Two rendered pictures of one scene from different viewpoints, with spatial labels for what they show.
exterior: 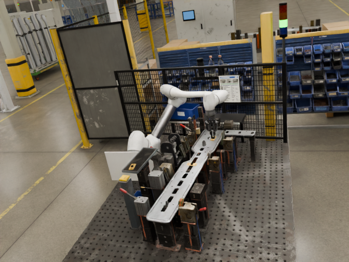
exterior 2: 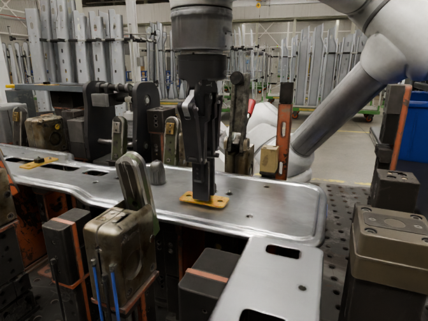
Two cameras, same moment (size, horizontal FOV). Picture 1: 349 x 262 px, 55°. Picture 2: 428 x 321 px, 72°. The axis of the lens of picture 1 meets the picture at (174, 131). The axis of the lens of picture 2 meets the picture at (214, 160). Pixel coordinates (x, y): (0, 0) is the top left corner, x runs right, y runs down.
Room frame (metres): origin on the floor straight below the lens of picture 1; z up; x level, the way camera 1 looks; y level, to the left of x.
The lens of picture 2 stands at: (2.79, -0.82, 1.23)
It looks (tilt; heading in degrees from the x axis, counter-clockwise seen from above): 18 degrees down; 85
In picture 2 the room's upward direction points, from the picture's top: straight up
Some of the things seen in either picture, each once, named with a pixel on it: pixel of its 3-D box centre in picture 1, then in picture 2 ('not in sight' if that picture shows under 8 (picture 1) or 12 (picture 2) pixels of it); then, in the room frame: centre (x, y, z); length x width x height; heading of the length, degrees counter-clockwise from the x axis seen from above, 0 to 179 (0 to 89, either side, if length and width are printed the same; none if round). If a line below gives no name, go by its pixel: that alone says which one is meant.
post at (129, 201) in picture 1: (131, 204); (29, 144); (2.13, 0.42, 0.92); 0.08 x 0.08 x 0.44; 64
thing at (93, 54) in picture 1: (105, 90); not in sight; (5.10, 0.96, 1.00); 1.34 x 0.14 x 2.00; 71
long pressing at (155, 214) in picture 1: (192, 166); (31, 164); (2.40, -0.10, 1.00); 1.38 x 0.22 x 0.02; 154
